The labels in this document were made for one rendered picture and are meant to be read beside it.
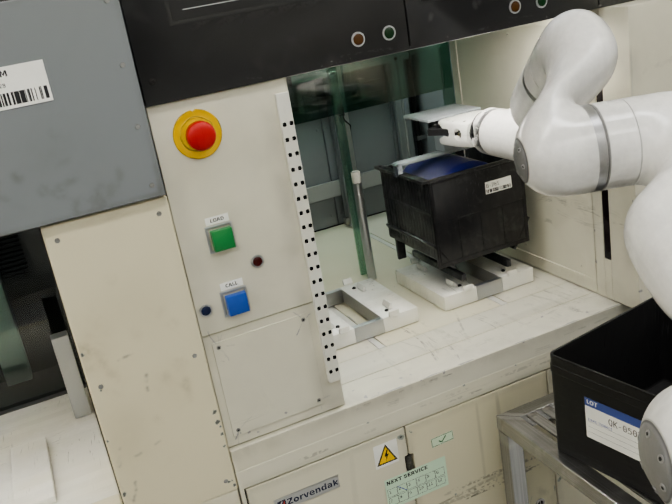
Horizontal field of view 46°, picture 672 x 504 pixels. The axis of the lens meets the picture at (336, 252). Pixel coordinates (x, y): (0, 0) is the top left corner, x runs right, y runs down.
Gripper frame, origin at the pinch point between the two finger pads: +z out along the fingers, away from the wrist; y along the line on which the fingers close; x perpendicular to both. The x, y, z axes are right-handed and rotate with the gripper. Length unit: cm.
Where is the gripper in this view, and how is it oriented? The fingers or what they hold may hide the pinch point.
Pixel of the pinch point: (444, 122)
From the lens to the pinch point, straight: 160.4
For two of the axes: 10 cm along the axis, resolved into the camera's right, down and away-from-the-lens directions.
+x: -1.6, -9.3, -3.3
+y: 9.0, -2.7, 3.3
